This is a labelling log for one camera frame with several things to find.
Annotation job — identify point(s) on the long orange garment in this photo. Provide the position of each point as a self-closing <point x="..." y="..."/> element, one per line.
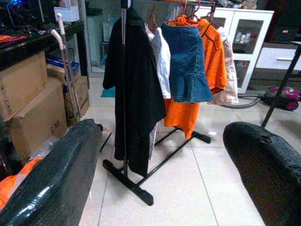
<point x="181" y="115"/>

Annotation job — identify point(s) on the large cardboard box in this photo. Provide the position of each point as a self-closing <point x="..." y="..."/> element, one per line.
<point x="40" y="117"/>

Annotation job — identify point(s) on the blue box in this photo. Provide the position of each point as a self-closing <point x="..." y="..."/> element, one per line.
<point x="70" y="68"/>

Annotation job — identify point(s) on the small white box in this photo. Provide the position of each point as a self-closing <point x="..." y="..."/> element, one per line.
<point x="67" y="11"/>

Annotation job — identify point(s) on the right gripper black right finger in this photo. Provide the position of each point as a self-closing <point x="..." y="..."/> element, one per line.
<point x="270" y="179"/>

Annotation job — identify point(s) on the plain cardboard box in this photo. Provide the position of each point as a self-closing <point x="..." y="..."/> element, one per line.
<point x="18" y="84"/>

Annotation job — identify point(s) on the white glass door cabinet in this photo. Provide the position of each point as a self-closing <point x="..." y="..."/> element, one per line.
<point x="247" y="13"/>

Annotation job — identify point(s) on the beige trousers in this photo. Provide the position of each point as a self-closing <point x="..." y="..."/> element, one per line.
<point x="231" y="77"/>

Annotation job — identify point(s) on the orange cloth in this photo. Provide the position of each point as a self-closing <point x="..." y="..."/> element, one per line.
<point x="11" y="183"/>

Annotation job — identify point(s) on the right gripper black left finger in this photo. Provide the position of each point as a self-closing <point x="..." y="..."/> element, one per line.
<point x="54" y="188"/>

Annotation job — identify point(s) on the metal clothes rack black base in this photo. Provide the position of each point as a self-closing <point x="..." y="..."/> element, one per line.
<point x="131" y="184"/>

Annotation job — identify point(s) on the clear plastic bag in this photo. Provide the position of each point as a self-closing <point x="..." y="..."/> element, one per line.
<point x="44" y="146"/>

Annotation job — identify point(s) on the white low cabinet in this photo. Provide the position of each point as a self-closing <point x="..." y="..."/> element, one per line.
<point x="270" y="58"/>

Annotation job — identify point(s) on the black garment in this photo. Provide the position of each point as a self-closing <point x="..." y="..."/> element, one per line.
<point x="134" y="82"/>

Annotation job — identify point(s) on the glass sliding door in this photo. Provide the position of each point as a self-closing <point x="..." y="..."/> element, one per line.
<point x="96" y="47"/>

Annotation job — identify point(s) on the pink black vacuum cleaner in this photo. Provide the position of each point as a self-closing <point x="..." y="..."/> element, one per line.
<point x="289" y="94"/>

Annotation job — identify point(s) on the white shirt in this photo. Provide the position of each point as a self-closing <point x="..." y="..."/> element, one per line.
<point x="163" y="61"/>

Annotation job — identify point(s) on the teal floor mat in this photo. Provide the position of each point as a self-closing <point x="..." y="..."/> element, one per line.
<point x="108" y="93"/>

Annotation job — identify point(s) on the orange shirt black trim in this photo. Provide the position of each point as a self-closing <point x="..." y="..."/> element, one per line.
<point x="215" y="61"/>

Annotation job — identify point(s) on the blue denim skirt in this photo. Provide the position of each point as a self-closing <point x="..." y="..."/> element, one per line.
<point x="188" y="66"/>

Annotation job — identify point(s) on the black slanted metal leg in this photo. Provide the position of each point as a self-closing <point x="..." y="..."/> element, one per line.
<point x="279" y="91"/>

